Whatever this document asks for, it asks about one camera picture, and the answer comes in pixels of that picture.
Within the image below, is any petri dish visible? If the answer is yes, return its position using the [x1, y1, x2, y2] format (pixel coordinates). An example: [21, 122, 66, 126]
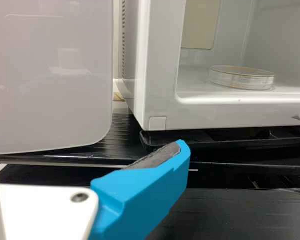
[208, 64, 276, 91]

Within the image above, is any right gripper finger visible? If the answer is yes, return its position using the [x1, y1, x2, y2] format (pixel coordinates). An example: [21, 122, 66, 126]
[88, 139, 191, 240]

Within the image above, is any white incubator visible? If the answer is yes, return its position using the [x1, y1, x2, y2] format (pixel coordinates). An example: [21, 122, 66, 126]
[113, 0, 300, 132]

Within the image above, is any black platform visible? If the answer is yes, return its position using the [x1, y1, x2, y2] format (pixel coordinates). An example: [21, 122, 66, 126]
[139, 126, 300, 161]
[149, 186, 300, 240]
[0, 113, 200, 174]

